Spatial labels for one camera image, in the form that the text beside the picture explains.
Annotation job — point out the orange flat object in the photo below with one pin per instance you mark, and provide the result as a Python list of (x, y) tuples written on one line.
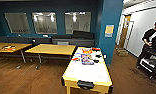
[(9, 48)]

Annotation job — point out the small black speaker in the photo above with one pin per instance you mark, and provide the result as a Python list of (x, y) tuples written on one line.
[(33, 42)]

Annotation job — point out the orange game paddle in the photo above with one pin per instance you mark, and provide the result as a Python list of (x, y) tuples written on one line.
[(75, 59)]

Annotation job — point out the yellow air hockey table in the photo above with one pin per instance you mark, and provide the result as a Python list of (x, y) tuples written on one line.
[(87, 73)]

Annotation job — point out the pale framed wall sign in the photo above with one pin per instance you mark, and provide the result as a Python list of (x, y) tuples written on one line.
[(109, 30)]

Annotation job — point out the cardboard box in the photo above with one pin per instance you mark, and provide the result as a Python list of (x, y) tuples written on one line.
[(121, 52)]

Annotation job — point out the brown wooden door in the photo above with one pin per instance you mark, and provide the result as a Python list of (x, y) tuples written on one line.
[(124, 31)]

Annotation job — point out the white bench sign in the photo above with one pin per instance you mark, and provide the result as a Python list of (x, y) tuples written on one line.
[(63, 43)]

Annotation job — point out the red black game paddle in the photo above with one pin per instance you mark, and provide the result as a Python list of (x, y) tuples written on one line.
[(95, 49)]

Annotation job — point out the black sofa cushion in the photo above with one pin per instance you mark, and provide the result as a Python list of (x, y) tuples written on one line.
[(82, 34)]

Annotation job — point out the interior glass window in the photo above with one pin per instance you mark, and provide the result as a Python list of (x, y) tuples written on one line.
[(77, 22), (16, 22), (44, 22)]

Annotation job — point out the orange bowl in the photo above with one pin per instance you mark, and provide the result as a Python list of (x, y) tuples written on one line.
[(87, 51)]

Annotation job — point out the yellow wooden table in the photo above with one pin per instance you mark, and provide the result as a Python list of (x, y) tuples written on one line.
[(23, 45), (50, 49)]

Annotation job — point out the white wall outlet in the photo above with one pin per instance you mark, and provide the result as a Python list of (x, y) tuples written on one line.
[(105, 56)]

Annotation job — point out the person in dark clothes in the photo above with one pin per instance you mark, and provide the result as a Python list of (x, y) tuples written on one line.
[(149, 36)]

